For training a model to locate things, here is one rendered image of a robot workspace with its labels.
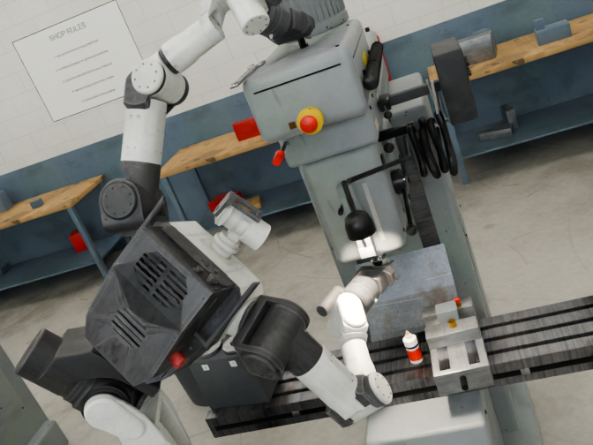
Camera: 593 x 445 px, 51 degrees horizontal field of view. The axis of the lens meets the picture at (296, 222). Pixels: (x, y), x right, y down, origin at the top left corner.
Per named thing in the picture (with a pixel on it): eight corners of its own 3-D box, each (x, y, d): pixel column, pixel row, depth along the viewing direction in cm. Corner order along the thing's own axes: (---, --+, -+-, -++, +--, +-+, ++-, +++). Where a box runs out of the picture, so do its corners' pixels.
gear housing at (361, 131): (381, 142, 152) (368, 104, 149) (288, 170, 159) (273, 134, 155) (384, 106, 182) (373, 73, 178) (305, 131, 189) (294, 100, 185)
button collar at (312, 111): (326, 130, 141) (318, 105, 139) (302, 138, 143) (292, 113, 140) (327, 127, 143) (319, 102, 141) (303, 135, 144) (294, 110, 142)
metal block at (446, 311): (461, 326, 182) (456, 309, 180) (441, 330, 184) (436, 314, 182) (460, 316, 187) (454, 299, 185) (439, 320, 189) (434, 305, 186)
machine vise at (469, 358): (495, 385, 168) (485, 352, 164) (439, 396, 172) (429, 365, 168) (476, 313, 200) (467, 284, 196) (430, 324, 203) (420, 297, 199)
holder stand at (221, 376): (269, 403, 197) (245, 351, 189) (210, 409, 205) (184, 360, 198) (280, 377, 207) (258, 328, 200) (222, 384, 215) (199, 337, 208)
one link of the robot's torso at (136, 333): (146, 436, 122) (255, 299, 115) (33, 319, 130) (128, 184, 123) (210, 393, 151) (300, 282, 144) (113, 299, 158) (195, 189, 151)
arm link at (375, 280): (392, 260, 173) (372, 283, 165) (401, 289, 177) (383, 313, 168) (354, 260, 181) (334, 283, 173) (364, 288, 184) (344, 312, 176)
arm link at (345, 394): (395, 421, 137) (328, 359, 130) (349, 447, 142) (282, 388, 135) (393, 384, 147) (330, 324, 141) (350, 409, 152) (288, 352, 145)
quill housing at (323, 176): (410, 250, 167) (374, 140, 156) (336, 268, 173) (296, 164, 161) (409, 220, 184) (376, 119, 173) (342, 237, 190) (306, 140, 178)
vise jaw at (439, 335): (482, 338, 176) (478, 327, 175) (429, 350, 180) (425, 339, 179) (478, 326, 182) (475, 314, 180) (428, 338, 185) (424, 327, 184)
